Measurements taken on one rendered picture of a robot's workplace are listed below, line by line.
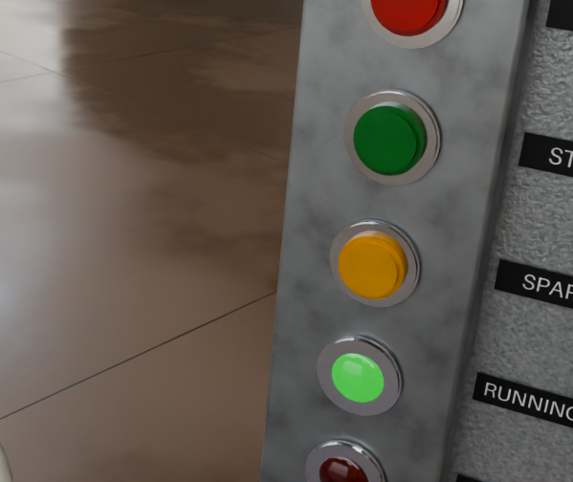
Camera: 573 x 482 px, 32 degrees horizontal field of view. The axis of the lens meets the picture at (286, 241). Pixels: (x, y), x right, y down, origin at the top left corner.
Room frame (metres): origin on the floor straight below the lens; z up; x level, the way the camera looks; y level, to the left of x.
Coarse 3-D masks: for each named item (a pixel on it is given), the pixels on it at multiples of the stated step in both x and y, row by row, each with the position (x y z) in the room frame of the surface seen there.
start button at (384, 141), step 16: (368, 112) 0.34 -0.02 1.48; (384, 112) 0.34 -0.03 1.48; (400, 112) 0.34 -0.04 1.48; (368, 128) 0.34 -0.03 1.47; (384, 128) 0.34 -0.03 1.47; (400, 128) 0.34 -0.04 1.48; (416, 128) 0.34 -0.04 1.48; (368, 144) 0.34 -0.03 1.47; (384, 144) 0.34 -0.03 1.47; (400, 144) 0.34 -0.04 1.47; (416, 144) 0.33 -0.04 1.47; (368, 160) 0.34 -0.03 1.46; (384, 160) 0.34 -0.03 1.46; (400, 160) 0.34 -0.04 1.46; (416, 160) 0.34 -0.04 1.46
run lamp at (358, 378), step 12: (348, 360) 0.34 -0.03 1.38; (360, 360) 0.34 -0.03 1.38; (336, 372) 0.34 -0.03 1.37; (348, 372) 0.34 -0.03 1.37; (360, 372) 0.34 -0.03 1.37; (372, 372) 0.34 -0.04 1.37; (336, 384) 0.34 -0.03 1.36; (348, 384) 0.34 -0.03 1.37; (360, 384) 0.34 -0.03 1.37; (372, 384) 0.34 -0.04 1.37; (348, 396) 0.34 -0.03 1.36; (360, 396) 0.34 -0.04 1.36; (372, 396) 0.34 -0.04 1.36
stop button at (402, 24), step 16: (384, 0) 0.34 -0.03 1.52; (400, 0) 0.34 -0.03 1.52; (416, 0) 0.34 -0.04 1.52; (432, 0) 0.33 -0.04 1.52; (384, 16) 0.34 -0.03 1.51; (400, 16) 0.34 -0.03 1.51; (416, 16) 0.34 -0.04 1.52; (432, 16) 0.33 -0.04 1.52; (400, 32) 0.34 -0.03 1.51; (416, 32) 0.34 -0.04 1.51
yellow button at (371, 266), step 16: (352, 240) 0.34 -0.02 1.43; (368, 240) 0.34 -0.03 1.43; (384, 240) 0.34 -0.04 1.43; (352, 256) 0.34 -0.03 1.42; (368, 256) 0.34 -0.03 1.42; (384, 256) 0.34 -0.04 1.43; (400, 256) 0.34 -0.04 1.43; (352, 272) 0.34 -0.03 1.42; (368, 272) 0.34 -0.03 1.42; (384, 272) 0.34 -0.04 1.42; (400, 272) 0.34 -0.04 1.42; (352, 288) 0.34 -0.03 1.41; (368, 288) 0.34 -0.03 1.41; (384, 288) 0.34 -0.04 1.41
